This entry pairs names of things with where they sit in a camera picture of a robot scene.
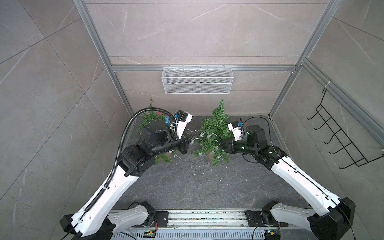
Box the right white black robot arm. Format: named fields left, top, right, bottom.
left=219, top=121, right=356, bottom=240

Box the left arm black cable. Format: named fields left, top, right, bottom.
left=59, top=107, right=176, bottom=240

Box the clear bulb string light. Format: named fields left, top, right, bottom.
left=190, top=132, right=230, bottom=166

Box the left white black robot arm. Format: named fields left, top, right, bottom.
left=60, top=114, right=192, bottom=240

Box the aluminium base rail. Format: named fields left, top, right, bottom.
left=80, top=209, right=334, bottom=240

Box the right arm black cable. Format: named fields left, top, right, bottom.
left=239, top=116, right=356, bottom=240

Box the white wire mesh basket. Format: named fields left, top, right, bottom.
left=161, top=67, right=234, bottom=95

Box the green christmas tree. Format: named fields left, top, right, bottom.
left=138, top=99, right=181, bottom=164
left=194, top=100, right=233, bottom=167

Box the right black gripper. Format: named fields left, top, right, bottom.
left=217, top=138, right=257, bottom=157

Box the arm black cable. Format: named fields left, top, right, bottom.
left=239, top=116, right=356, bottom=240
left=59, top=107, right=176, bottom=240

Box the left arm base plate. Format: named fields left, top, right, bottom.
left=135, top=211, right=170, bottom=228

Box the black wire hook rack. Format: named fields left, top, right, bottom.
left=307, top=88, right=384, bottom=170

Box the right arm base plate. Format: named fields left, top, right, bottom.
left=245, top=210, right=289, bottom=227

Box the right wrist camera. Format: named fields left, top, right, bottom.
left=228, top=121, right=245, bottom=142

